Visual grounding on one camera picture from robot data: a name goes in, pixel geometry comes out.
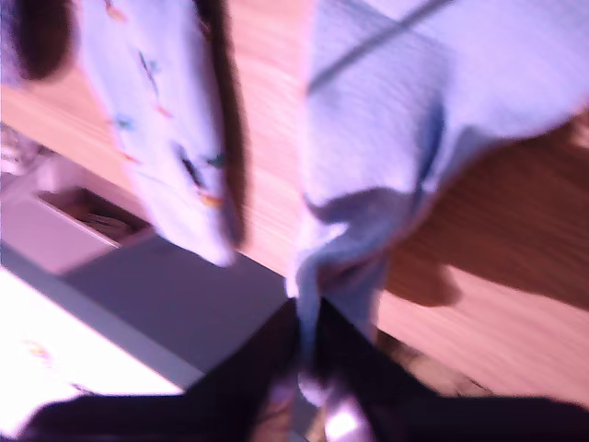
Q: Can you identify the white toucan print sock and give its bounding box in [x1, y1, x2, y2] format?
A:
[75, 0, 240, 268]

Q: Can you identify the plain white sock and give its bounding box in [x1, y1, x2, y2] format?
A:
[283, 0, 589, 406]

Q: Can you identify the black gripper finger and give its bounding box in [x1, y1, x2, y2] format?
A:
[316, 297, 484, 442]
[137, 297, 304, 442]

